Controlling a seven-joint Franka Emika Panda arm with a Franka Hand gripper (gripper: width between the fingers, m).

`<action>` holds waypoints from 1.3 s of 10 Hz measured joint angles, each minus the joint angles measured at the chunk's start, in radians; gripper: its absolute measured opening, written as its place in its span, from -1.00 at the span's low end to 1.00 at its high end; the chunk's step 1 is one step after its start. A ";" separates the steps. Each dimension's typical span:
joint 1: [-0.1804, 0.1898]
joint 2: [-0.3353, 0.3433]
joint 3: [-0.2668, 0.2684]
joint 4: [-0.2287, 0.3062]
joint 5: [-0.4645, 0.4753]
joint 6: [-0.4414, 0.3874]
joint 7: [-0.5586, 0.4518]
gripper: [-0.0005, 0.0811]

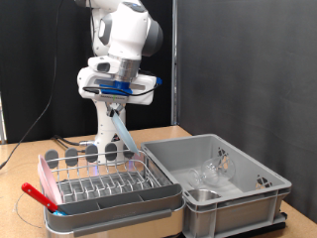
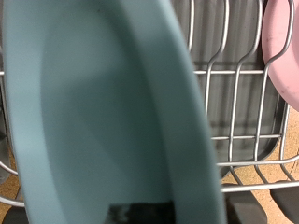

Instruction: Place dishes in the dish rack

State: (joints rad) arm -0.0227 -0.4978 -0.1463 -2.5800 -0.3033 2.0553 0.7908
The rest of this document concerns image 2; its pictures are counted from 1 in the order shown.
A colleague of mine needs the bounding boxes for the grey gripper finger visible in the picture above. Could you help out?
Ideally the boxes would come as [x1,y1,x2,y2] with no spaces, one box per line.
[107,201,176,224]

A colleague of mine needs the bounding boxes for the light blue plate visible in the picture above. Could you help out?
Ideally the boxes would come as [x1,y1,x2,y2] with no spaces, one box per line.
[1,0,228,224]

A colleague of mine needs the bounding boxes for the pink plate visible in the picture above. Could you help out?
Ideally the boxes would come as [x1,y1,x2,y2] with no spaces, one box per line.
[261,0,299,113]

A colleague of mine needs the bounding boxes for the wire dish rack grey tray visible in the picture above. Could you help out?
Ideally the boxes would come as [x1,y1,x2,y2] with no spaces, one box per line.
[0,0,299,224]

